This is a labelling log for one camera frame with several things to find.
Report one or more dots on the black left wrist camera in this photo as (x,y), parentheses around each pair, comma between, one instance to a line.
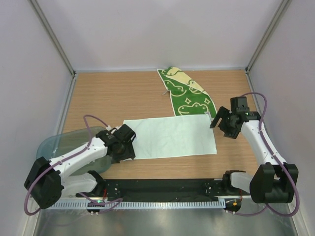
(125,134)

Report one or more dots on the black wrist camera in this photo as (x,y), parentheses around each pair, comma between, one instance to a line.
(239,105)
(125,134)

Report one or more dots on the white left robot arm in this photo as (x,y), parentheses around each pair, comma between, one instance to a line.
(49,180)

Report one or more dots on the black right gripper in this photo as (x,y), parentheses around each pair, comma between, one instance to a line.
(222,113)

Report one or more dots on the white slotted cable duct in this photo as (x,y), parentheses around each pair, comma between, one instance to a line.
(64,204)

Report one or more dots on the light mint green towel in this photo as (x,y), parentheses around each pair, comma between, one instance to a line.
(170,137)

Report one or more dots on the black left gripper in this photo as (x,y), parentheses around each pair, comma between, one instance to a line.
(129,153)

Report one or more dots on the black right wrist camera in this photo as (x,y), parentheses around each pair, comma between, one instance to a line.
(239,105)

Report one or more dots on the clear blue plastic bin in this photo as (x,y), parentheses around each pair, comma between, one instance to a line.
(63,143)

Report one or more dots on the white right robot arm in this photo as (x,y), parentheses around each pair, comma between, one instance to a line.
(275,179)

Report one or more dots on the green frog pattern towel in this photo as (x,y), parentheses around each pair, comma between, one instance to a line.
(186,95)

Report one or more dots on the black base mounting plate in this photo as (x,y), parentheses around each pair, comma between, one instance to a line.
(166,190)

